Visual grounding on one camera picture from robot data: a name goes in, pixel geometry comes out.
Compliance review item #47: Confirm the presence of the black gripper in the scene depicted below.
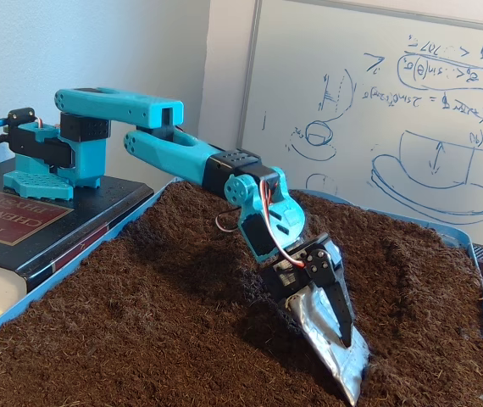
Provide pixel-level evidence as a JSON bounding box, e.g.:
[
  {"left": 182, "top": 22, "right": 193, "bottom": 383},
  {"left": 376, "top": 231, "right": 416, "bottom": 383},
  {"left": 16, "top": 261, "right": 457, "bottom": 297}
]
[{"left": 260, "top": 231, "right": 357, "bottom": 345}]

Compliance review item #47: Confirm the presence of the silver foil-taped blade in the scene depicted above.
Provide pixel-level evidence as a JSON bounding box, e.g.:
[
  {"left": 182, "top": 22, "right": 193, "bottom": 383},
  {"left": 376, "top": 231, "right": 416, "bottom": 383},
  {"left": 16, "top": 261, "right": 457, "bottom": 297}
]
[{"left": 286, "top": 286, "right": 370, "bottom": 406}]

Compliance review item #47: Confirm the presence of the brown soil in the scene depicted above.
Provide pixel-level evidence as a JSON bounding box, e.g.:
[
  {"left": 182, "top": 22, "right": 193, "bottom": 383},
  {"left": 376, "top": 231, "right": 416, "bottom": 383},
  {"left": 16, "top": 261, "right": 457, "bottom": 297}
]
[{"left": 0, "top": 177, "right": 483, "bottom": 407}]

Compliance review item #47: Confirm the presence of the whiteboard with blue drawings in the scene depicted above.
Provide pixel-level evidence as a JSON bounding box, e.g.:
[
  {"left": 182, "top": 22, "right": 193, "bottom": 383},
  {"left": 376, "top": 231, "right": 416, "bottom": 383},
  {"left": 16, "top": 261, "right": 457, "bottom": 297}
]
[{"left": 230, "top": 0, "right": 483, "bottom": 254}]

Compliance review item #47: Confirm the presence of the black chemistry physics handbook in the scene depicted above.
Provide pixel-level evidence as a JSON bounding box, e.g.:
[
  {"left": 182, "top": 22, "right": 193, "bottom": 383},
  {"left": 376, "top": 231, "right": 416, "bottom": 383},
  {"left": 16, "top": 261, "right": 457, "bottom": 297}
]
[{"left": 0, "top": 159, "right": 156, "bottom": 317}]

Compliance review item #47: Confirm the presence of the red white servo wire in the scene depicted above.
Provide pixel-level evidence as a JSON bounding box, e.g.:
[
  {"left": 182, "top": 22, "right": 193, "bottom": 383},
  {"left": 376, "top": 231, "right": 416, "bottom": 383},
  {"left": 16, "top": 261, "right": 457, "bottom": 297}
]
[{"left": 215, "top": 177, "right": 310, "bottom": 270}]

